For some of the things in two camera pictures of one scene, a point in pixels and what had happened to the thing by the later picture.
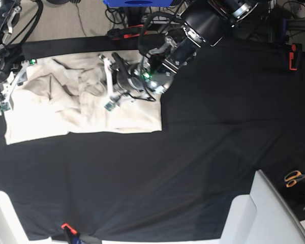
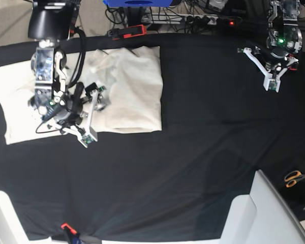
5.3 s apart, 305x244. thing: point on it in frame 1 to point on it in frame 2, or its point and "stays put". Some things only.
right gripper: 134,76 to 270,58
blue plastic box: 138,3 stays put
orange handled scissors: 292,178 stays put
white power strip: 161,18 stays put
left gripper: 2,64 to 71,112
